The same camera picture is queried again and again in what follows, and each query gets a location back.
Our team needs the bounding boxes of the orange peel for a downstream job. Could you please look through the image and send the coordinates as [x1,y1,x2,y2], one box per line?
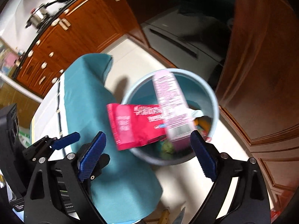
[194,118,209,129]

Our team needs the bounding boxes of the brown wooden kitchen cabinets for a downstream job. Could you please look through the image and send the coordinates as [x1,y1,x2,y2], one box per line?
[16,0,298,211]

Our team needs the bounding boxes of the white paper towel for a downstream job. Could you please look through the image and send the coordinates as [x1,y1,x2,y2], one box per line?
[188,108,204,119]

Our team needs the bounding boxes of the green white shopping bag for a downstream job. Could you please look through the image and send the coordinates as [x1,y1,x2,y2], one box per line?
[18,126,31,148]

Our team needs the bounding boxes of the pink carton box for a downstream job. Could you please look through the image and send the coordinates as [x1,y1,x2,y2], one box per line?
[152,70,196,152]

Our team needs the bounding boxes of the steel cooking pot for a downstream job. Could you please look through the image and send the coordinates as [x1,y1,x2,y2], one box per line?
[25,4,50,29]

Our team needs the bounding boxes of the black built-in oven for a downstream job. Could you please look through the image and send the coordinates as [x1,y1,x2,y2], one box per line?
[128,0,235,88]

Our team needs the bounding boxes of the red pink snack packet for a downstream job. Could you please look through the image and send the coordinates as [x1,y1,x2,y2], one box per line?
[107,103,166,151]

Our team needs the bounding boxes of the corn husk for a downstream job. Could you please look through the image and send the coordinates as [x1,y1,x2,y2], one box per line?
[161,140,176,154]

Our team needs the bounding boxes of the teal trash bin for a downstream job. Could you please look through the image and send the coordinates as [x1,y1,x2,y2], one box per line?
[122,69,219,166]

